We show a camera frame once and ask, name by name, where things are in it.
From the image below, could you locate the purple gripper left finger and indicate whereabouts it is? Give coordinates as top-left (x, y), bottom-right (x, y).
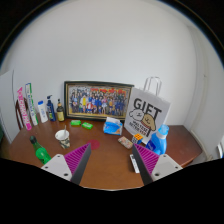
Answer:
top-left (42, 143), bottom-right (91, 185)

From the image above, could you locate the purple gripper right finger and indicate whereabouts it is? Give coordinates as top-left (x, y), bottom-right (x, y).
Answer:
top-left (132, 144), bottom-right (182, 185)

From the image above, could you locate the green plastic bottle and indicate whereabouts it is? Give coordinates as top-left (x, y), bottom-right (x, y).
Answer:
top-left (30, 136), bottom-right (51, 164)

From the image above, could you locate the white remote control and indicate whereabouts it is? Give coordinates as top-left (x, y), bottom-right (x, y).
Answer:
top-left (130, 154), bottom-right (140, 173)

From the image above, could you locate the blue detergent bottle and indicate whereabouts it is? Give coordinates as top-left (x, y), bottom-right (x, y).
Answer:
top-left (146, 124), bottom-right (169, 155)

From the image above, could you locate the camouflage paper cup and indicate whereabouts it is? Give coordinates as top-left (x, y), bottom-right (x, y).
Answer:
top-left (55, 130), bottom-right (70, 149)

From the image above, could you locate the red round coaster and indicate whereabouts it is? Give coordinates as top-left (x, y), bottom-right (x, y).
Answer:
top-left (88, 139), bottom-right (100, 150)

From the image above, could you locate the rubik's cube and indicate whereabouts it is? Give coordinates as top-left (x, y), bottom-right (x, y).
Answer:
top-left (132, 134), bottom-right (143, 144)

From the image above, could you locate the patterned small card pack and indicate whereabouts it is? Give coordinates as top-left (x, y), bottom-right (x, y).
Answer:
top-left (118, 136), bottom-right (133, 149)

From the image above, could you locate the left green soap box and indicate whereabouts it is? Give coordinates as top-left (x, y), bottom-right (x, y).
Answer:
top-left (70, 120), bottom-right (81, 126)

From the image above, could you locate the brown glass pump bottle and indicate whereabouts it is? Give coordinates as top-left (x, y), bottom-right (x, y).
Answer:
top-left (56, 99), bottom-right (65, 122)

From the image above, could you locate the white gift paper bag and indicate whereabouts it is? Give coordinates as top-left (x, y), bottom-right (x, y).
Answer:
top-left (124, 77), bottom-right (171, 144)

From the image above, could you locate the white lotion bottle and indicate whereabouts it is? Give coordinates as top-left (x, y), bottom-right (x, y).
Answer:
top-left (38, 100), bottom-right (48, 123)

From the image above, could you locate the dark blue pump bottle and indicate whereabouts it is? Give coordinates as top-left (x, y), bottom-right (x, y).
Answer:
top-left (47, 95), bottom-right (56, 121)

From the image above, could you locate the framed group photo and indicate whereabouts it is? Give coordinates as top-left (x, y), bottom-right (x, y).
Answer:
top-left (64, 81), bottom-right (133, 121)

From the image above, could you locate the green white toothpaste box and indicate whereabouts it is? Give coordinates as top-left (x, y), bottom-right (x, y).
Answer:
top-left (25, 83), bottom-right (38, 126)

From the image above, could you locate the wooden chair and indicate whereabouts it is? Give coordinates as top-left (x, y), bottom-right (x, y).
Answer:
top-left (15, 100), bottom-right (24, 130)

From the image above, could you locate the pink toothpaste box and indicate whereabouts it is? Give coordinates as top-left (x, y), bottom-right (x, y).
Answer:
top-left (17, 87), bottom-right (32, 131)

